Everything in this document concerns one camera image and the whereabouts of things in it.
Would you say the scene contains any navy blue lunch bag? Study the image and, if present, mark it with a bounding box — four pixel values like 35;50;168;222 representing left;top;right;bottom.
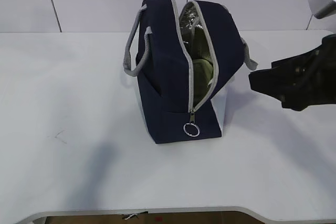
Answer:
123;0;257;144

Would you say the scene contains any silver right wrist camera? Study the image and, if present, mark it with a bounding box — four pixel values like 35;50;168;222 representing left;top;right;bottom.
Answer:
308;0;335;19

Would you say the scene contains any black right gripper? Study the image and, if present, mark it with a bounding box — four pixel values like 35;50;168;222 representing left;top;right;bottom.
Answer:
249;34;335;111

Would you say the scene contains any green lid glass lunchbox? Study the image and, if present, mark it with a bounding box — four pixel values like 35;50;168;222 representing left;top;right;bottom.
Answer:
182;25;214;106

